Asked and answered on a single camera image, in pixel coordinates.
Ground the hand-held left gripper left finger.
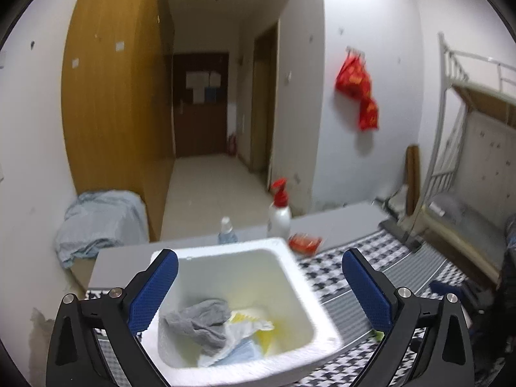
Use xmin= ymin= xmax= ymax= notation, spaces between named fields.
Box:
xmin=45 ymin=249 xmax=179 ymax=387

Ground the blue surgical face mask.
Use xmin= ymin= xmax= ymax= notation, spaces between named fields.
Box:
xmin=213 ymin=339 xmax=263 ymax=367

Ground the dark clothing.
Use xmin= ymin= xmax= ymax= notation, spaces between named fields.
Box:
xmin=429 ymin=278 xmax=496 ymax=319

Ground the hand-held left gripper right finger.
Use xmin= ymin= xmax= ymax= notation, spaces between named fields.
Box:
xmin=342 ymin=249 xmax=475 ymax=387

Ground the white yellow packet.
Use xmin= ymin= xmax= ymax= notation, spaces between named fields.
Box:
xmin=199 ymin=308 xmax=275 ymax=367

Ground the light blue crumpled cloth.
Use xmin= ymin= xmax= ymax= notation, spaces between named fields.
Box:
xmin=54 ymin=191 xmax=146 ymax=269

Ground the grey cloth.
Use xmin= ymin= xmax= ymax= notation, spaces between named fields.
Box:
xmin=163 ymin=298 xmax=232 ymax=353

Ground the wooden side door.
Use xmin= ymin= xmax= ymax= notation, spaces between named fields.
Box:
xmin=250 ymin=20 xmax=281 ymax=186

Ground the dark brown entrance door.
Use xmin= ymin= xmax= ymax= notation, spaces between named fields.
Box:
xmin=173 ymin=52 xmax=230 ymax=159

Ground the clear plastic water bottle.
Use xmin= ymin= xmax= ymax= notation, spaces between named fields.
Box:
xmin=218 ymin=216 xmax=238 ymax=245

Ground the houndstooth patterned mat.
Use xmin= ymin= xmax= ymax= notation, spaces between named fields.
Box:
xmin=84 ymin=228 xmax=484 ymax=387

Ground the white foam box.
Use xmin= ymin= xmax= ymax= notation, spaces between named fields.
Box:
xmin=150 ymin=238 xmax=343 ymax=385

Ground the grey bedding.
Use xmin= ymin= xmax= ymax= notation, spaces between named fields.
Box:
xmin=429 ymin=193 xmax=504 ymax=251

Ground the red snack packet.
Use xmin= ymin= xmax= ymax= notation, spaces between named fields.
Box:
xmin=288 ymin=233 xmax=323 ymax=255

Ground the wooden wardrobe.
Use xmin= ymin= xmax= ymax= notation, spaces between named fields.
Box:
xmin=60 ymin=0 xmax=176 ymax=244

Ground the white spray bottle red nozzle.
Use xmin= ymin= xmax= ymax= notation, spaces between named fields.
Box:
xmin=267 ymin=178 xmax=292 ymax=239

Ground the red hanging bag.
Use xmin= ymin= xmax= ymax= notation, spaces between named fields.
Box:
xmin=335 ymin=52 xmax=380 ymax=132

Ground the wooden board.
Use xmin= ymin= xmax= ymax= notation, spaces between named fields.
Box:
xmin=405 ymin=145 xmax=422 ymax=216

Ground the white metal bunk bed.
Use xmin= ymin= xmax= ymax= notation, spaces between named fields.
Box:
xmin=397 ymin=32 xmax=516 ymax=287

